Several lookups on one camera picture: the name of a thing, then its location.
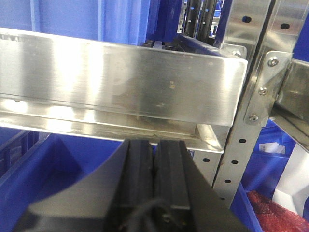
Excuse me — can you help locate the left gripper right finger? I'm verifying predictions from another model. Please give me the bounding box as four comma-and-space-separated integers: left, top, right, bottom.
154, 140, 248, 232

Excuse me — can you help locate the steel shelf upright post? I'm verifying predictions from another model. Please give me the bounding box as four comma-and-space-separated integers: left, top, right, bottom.
212, 0, 309, 206

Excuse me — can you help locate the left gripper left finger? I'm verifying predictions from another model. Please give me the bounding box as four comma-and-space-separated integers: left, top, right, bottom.
26, 140, 153, 232

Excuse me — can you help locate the blue bin right lower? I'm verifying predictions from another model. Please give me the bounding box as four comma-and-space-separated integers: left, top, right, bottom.
230, 120, 295, 232

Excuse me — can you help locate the stainless steel shelf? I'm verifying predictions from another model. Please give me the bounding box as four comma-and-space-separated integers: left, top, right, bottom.
0, 28, 247, 153

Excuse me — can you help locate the blue plastic bin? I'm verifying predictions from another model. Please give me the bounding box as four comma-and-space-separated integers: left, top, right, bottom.
0, 0, 182, 45

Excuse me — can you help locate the blue storage bin lower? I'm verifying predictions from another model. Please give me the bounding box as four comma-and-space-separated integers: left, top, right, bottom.
0, 134, 121, 232

